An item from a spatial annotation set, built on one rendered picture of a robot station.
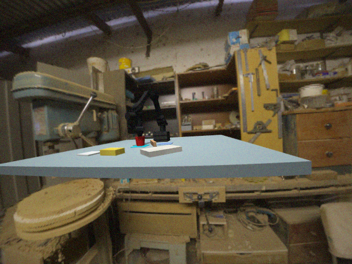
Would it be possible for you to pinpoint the white rectangular block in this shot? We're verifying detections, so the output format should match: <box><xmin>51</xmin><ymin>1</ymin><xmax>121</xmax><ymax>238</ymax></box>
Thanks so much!
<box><xmin>140</xmin><ymin>145</ymin><xmax>182</xmax><ymax>158</ymax></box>

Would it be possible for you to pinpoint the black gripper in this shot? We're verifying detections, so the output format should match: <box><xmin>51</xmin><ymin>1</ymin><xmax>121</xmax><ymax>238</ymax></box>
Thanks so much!
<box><xmin>135</xmin><ymin>120</ymin><xmax>144</xmax><ymax>137</ymax></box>

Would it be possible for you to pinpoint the white square tile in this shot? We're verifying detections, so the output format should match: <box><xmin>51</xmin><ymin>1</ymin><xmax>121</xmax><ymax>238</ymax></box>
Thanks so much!
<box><xmin>76</xmin><ymin>151</ymin><xmax>100</xmax><ymax>156</ymax></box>

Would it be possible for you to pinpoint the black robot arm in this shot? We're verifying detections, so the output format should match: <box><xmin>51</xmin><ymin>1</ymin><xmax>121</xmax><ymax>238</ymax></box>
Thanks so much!
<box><xmin>125</xmin><ymin>91</ymin><xmax>168</xmax><ymax>131</ymax></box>

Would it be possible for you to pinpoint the red cup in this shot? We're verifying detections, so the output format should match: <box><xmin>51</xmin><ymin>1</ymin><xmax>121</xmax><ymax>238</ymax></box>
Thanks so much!
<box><xmin>135</xmin><ymin>136</ymin><xmax>145</xmax><ymax>146</ymax></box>

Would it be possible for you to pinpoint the yellow flat block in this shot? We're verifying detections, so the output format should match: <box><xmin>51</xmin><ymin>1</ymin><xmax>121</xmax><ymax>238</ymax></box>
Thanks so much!
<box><xmin>100</xmin><ymin>147</ymin><xmax>125</xmax><ymax>156</ymax></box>

